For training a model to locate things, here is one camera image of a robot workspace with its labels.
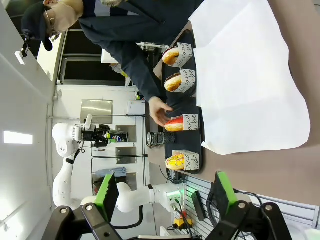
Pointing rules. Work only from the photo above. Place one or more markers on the small black serving tray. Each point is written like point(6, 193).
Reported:
point(187, 98)

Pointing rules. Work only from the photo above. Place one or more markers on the purple sprinkled chocolate donut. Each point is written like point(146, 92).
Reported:
point(168, 58)

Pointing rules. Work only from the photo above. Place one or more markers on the red glazed donut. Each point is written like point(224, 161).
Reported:
point(173, 125)

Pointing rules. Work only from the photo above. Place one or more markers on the eyeglasses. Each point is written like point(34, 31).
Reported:
point(48, 18)

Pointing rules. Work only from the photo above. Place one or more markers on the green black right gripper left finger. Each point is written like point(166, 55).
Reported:
point(101, 197)

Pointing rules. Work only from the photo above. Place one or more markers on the beige face mask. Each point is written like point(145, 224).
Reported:
point(66, 17)

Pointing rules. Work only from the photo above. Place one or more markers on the black control box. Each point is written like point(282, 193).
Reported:
point(198, 206)

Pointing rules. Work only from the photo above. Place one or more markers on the chocolate glazed donut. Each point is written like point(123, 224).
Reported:
point(172, 83)

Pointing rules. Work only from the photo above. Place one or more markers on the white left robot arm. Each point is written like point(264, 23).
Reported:
point(61, 175)

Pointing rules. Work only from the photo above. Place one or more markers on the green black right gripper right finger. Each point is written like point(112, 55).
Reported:
point(228, 192)

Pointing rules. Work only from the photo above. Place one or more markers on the person in dark blazer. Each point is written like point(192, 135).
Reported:
point(150, 20)

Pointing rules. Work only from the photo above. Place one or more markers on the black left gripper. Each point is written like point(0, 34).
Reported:
point(90, 135)

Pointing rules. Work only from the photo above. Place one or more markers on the person's right forearm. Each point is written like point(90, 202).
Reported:
point(142, 80)

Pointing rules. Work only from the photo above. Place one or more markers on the large white paper sheet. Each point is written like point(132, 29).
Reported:
point(250, 75)

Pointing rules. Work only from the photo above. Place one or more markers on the person's right hand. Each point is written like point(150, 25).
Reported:
point(158, 110)

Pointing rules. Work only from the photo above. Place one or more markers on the dark baseball cap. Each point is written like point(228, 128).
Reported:
point(33, 22)

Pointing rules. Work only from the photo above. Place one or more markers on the yellow glazed donut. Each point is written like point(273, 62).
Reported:
point(173, 162)

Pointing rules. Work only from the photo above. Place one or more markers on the yellow emergency stop button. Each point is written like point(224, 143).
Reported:
point(181, 223)

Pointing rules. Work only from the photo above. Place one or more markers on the large black serving tray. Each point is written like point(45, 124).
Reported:
point(187, 142)

